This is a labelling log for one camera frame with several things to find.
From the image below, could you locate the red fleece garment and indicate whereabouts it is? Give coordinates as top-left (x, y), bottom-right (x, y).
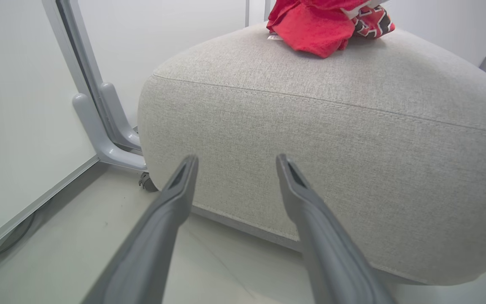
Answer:
top-left (267, 0), bottom-right (372, 59)

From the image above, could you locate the light grey fabric ottoman seat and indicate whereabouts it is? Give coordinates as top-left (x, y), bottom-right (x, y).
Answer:
top-left (138, 21), bottom-right (486, 287)

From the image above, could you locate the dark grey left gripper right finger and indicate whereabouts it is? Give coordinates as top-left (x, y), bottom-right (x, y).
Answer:
top-left (275, 153), bottom-right (396, 304)

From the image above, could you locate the grey partition foot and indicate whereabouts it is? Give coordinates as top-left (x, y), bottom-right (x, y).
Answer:
top-left (43, 0), bottom-right (147, 171)

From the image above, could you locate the red black white patterned garment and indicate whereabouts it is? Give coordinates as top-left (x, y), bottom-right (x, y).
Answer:
top-left (342, 0), bottom-right (395, 39)

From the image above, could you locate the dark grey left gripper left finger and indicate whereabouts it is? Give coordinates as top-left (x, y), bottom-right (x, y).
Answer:
top-left (81, 155), bottom-right (199, 304)

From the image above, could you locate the black caster wheel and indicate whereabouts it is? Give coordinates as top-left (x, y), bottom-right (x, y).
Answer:
top-left (138, 172), bottom-right (158, 193)

